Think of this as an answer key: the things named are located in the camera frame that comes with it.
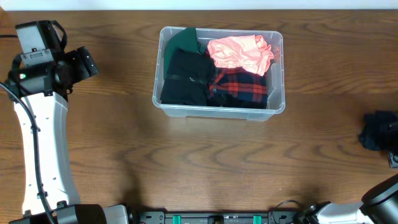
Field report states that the dark teal garment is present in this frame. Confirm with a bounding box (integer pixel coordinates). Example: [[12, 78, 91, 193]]
[[358, 111, 397, 151]]

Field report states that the black garment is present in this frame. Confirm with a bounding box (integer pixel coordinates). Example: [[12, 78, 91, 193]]
[[160, 50, 215, 106]]

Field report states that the dark green garment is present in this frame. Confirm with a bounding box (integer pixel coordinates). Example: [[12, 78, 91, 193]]
[[164, 27, 205, 78]]

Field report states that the pink garment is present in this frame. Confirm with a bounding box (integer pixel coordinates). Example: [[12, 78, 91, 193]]
[[207, 35, 274, 76]]

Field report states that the red navy plaid shirt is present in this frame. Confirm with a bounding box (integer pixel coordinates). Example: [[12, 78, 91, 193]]
[[208, 68, 268, 110]]

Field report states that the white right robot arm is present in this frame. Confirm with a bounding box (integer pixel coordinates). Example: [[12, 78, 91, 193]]
[[298, 175, 397, 224]]

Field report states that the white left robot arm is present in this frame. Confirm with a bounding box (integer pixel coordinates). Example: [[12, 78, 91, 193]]
[[1, 47, 129, 223]]

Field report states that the clear plastic storage container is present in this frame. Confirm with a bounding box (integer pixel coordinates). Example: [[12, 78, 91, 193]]
[[152, 26, 286, 121]]

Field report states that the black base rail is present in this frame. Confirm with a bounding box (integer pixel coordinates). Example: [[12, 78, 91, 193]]
[[138, 211, 299, 224]]

